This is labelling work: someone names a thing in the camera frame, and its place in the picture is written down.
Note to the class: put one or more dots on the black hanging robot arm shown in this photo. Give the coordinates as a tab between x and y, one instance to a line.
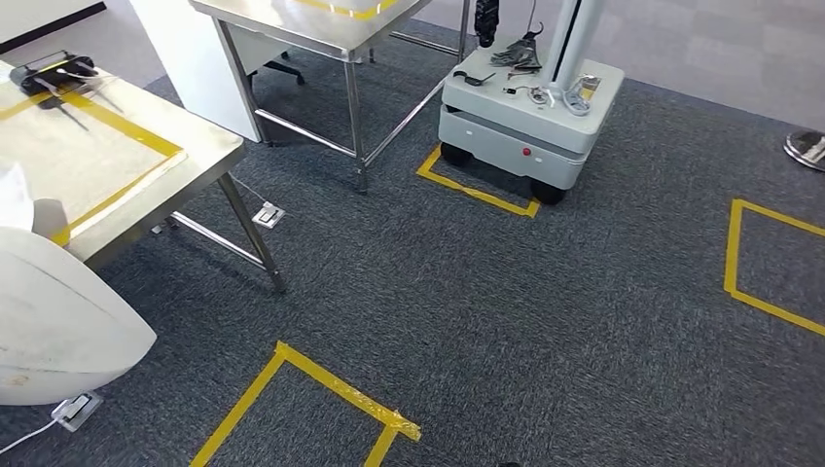
486	22

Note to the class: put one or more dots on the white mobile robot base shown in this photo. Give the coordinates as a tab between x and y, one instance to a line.
515	129

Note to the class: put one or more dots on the steel workbench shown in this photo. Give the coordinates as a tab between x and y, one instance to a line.
96	167

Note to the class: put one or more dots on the yellow floor tape square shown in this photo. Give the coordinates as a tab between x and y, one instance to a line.
335	385
477	193

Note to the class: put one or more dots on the steel floor socket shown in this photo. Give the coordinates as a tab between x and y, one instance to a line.
269	214
77	411

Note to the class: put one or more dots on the black office chair base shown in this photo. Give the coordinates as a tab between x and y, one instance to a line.
283	69

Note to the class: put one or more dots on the silver clamp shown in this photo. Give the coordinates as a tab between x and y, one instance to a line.
577	96

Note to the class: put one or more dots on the steel table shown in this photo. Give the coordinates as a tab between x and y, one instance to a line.
309	26

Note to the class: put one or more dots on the white cabinet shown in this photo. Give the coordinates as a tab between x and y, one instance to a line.
187	77

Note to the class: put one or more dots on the black remote controller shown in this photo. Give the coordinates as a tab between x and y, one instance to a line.
51	68

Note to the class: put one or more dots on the chrome stanchion base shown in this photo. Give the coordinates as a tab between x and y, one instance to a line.
806	149

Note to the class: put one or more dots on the black bracket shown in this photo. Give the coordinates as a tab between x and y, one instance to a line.
474	79

